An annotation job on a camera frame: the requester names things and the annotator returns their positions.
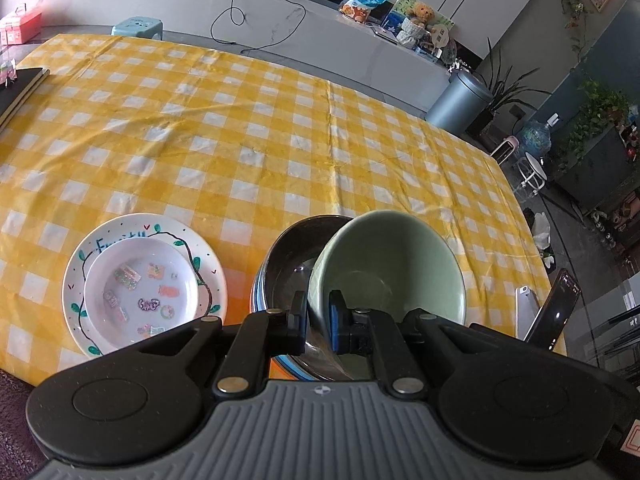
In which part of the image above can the blue steel bowl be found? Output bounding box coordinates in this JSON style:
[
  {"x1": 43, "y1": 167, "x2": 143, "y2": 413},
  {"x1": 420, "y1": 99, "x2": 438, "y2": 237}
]
[{"x1": 249, "y1": 214, "x2": 361, "y2": 382}]

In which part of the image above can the green ceramic bowl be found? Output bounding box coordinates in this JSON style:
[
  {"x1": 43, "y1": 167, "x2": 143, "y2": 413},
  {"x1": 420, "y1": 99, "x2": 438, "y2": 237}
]
[{"x1": 306, "y1": 210, "x2": 468, "y2": 356}]

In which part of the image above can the dark cabinet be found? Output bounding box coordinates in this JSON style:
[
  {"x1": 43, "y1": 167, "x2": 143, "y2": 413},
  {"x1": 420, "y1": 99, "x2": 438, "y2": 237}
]
[{"x1": 550, "y1": 122, "x2": 640, "y2": 216}]

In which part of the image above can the tall leafy potted plant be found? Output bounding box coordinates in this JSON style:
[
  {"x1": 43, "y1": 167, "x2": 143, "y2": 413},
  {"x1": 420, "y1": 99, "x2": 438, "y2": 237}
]
[{"x1": 472, "y1": 37, "x2": 553, "y2": 136}]

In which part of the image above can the large white fruit-print plate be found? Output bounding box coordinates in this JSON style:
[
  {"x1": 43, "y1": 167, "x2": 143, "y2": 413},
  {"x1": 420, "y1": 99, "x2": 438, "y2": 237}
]
[{"x1": 61, "y1": 213, "x2": 228, "y2": 358}]

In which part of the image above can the grey trash can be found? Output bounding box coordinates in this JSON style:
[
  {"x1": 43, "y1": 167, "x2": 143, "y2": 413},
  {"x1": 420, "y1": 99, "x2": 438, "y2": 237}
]
[{"x1": 425, "y1": 70, "x2": 493, "y2": 137}]

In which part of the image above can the pink box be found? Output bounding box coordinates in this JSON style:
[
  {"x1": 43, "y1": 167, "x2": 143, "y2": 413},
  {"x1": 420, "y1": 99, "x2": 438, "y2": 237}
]
[{"x1": 0, "y1": 4, "x2": 42, "y2": 47}]

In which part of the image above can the black cable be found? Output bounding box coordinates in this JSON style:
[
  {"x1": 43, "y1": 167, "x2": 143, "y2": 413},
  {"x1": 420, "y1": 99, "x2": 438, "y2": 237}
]
[{"x1": 210, "y1": 0, "x2": 307, "y2": 56}]

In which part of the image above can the white phone stand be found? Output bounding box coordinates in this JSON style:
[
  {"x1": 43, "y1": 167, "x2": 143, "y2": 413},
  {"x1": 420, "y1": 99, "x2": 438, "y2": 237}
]
[{"x1": 515, "y1": 285, "x2": 540, "y2": 341}]

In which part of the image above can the yellow checked tablecloth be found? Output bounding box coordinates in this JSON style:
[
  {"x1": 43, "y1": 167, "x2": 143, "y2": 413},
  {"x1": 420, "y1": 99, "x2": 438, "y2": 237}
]
[{"x1": 0, "y1": 34, "x2": 568, "y2": 386}]

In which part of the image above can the brown teddy bear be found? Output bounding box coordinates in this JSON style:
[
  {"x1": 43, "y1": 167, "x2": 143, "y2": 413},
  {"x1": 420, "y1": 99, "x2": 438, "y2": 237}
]
[{"x1": 397, "y1": 2, "x2": 435, "y2": 50}]

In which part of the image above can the green ivy plant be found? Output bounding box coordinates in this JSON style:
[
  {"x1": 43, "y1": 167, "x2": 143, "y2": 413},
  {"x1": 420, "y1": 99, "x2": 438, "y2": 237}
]
[{"x1": 555, "y1": 77, "x2": 632, "y2": 171}]

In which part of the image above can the light blue plastic stool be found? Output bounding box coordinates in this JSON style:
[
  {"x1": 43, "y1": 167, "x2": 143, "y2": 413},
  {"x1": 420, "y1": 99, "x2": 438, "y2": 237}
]
[{"x1": 111, "y1": 16, "x2": 164, "y2": 42}]

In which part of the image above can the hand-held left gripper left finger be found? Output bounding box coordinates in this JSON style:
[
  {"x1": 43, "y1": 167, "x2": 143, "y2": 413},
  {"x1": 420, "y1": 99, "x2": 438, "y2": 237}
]
[{"x1": 147, "y1": 290, "x2": 309, "y2": 401}]

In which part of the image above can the black notebook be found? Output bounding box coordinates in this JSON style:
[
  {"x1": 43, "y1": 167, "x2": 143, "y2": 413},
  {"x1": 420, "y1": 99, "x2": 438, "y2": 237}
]
[{"x1": 0, "y1": 67, "x2": 51, "y2": 128}]

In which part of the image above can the hanging vine plant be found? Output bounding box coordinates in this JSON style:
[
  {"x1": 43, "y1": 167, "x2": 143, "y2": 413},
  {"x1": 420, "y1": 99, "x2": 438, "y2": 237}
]
[{"x1": 556, "y1": 0, "x2": 593, "y2": 73}]

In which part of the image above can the white plastic bag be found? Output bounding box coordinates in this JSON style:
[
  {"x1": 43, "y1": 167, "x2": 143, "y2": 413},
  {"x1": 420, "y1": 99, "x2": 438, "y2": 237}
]
[{"x1": 531, "y1": 211, "x2": 555, "y2": 252}]

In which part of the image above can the blue snack bag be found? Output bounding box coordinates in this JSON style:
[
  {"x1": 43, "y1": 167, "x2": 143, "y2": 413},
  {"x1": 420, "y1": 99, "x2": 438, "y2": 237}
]
[{"x1": 340, "y1": 0, "x2": 389, "y2": 24}]

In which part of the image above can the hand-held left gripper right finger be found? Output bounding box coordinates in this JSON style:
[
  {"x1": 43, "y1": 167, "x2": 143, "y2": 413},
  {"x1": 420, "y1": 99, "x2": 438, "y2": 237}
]
[{"x1": 327, "y1": 290, "x2": 497, "y2": 397}]

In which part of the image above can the white tv cabinet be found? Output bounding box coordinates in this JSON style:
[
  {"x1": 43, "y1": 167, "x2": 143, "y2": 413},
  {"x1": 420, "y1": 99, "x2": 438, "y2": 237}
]
[{"x1": 0, "y1": 0, "x2": 451, "y2": 116}]

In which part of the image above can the small white heater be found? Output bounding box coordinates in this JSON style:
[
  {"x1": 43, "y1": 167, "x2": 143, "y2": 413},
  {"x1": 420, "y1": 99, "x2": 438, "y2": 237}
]
[{"x1": 491, "y1": 135, "x2": 522, "y2": 165}]

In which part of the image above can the blue water jug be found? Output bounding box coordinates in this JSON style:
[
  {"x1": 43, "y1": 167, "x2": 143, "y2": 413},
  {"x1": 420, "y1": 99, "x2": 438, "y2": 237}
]
[{"x1": 517, "y1": 114, "x2": 562, "y2": 159}]

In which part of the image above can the small white sticker plate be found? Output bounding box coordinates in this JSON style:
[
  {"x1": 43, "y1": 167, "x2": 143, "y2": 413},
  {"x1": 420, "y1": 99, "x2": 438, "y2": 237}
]
[{"x1": 83, "y1": 238, "x2": 200, "y2": 352}]

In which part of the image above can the white round stool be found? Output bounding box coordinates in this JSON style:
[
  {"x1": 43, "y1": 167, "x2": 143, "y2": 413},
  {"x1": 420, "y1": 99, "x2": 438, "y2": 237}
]
[{"x1": 515, "y1": 152, "x2": 550, "y2": 198}]

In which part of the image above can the black smartphone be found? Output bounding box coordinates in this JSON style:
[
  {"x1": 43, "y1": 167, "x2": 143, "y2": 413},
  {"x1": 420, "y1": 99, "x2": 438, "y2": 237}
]
[{"x1": 524, "y1": 267, "x2": 584, "y2": 352}]

